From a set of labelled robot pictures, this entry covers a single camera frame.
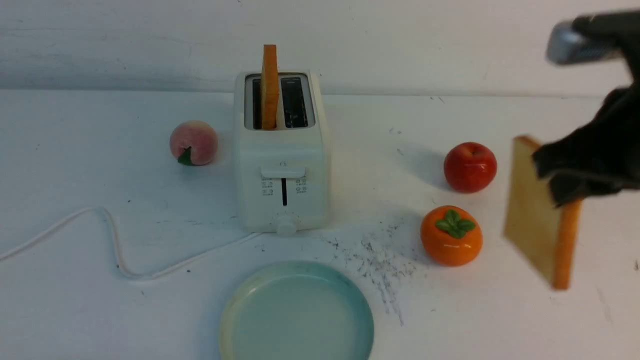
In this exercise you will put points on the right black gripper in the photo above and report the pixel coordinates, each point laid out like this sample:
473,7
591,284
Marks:
616,158

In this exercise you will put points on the toasted bread slice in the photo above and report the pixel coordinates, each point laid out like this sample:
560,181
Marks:
545,234
269,88

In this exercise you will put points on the red apple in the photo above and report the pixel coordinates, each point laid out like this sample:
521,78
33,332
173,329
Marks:
470,167

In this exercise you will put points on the orange persimmon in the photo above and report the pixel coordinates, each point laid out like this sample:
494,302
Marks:
451,236

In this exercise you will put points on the white two-slot toaster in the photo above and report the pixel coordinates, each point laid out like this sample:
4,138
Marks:
282,176

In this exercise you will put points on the light green round plate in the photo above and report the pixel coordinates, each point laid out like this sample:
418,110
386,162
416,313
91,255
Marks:
296,310

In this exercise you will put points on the pink peach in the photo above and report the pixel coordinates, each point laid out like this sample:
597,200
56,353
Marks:
193,143

